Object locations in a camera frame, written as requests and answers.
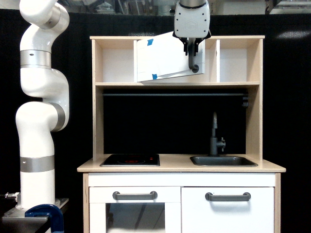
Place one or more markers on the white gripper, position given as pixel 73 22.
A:
pixel 192 20

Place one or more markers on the grey microwave door handle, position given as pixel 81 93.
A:
pixel 191 54

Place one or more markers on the white microwave door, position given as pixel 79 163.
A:
pixel 166 58

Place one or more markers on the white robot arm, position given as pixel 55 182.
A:
pixel 37 120

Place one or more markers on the white cabinet door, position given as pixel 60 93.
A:
pixel 202 216

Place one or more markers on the white oven door with window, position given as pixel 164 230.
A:
pixel 162 215

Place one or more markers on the blue tape top piece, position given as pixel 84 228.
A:
pixel 149 42

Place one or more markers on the grey toy faucet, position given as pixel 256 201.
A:
pixel 215 144

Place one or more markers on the grey toy sink basin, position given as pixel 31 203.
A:
pixel 222 161

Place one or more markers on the black toy stovetop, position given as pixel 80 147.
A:
pixel 132 160

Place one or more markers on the blue c-clamp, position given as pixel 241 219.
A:
pixel 50 211

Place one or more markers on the wooden toy kitchen frame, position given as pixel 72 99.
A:
pixel 177 128

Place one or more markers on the dark grey hanging rail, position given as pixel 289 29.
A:
pixel 174 94

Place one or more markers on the grey cabinet door handle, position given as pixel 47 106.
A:
pixel 220 198

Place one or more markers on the grey oven door handle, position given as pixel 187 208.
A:
pixel 118 196

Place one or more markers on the metal cable connector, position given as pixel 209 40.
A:
pixel 12 196

